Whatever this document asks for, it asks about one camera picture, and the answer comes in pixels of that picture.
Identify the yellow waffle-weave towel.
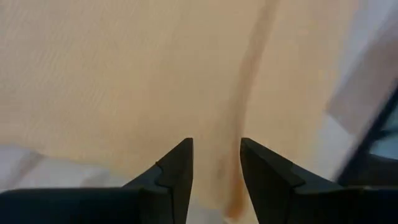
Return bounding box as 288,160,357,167
0,0,363,224

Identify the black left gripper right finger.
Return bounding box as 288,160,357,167
240,138,398,224

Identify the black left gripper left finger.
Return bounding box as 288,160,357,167
0,138,194,224

